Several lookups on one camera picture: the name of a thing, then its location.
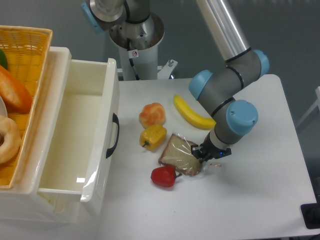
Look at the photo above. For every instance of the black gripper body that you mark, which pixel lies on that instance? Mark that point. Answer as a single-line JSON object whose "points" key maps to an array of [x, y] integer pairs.
{"points": [[214, 152]]}

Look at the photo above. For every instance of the toast slice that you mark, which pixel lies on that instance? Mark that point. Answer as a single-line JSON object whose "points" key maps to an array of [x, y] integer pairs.
{"points": [[177, 154]]}

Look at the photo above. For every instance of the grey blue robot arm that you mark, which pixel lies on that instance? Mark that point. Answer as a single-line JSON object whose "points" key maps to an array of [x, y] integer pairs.
{"points": [[234, 118]]}

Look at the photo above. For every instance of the yellow banana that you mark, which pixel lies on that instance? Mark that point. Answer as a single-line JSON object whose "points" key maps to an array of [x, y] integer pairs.
{"points": [[193, 118]]}

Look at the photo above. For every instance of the red bell pepper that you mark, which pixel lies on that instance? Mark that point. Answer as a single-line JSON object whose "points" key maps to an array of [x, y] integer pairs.
{"points": [[164, 176]]}

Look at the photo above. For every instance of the yellow bell pepper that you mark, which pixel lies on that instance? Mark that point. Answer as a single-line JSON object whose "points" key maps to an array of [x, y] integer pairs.
{"points": [[152, 137]]}

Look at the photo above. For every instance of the white plastic drawer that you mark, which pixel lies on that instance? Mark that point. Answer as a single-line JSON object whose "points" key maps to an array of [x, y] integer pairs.
{"points": [[76, 168]]}

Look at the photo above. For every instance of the black device at edge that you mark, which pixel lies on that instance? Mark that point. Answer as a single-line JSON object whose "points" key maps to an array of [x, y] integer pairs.
{"points": [[311, 215]]}

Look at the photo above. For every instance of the beige bagel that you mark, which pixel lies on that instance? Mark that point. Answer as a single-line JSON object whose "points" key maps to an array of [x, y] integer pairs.
{"points": [[12, 139]]}

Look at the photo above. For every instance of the orange baguette loaf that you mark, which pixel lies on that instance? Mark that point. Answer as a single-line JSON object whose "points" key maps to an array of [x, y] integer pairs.
{"points": [[14, 94]]}

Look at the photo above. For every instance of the yellow wicker basket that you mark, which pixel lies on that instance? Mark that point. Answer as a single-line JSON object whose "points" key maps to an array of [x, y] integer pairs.
{"points": [[26, 49]]}

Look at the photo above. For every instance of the green vegetable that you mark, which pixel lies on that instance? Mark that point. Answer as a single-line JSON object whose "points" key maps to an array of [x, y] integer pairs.
{"points": [[3, 60]]}

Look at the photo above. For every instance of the black drawer handle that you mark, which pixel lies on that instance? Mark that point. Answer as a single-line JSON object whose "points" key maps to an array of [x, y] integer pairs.
{"points": [[115, 133]]}

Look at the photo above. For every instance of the white frame at right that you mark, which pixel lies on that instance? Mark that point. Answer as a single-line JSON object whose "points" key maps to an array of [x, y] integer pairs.
{"points": [[311, 112]]}

